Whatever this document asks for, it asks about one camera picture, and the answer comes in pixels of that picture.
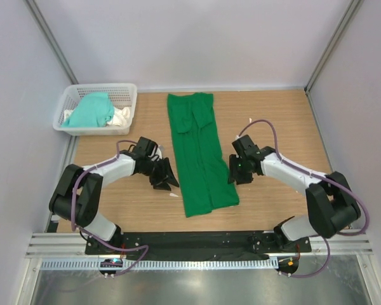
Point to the white slotted cable duct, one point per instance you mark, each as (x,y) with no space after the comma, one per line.
(103,264)

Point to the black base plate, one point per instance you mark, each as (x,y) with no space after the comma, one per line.
(212,246)

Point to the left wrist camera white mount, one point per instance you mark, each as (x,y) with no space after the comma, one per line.
(157,153)

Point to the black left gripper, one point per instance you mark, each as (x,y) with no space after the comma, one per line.
(164,164)

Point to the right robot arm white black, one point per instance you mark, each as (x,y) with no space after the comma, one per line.
(331,205)

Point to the teal t shirt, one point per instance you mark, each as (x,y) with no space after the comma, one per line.
(97,101)

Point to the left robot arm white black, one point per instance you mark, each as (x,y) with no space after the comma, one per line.
(76,197)

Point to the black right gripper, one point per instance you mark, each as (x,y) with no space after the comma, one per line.
(241,179)

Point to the aluminium frame rail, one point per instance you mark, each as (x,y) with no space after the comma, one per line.
(73,245)

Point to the green t shirt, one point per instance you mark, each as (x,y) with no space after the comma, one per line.
(203,174)

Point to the white plastic basket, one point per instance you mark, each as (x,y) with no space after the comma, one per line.
(121,95)

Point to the white t shirt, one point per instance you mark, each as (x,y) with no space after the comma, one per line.
(91,118)

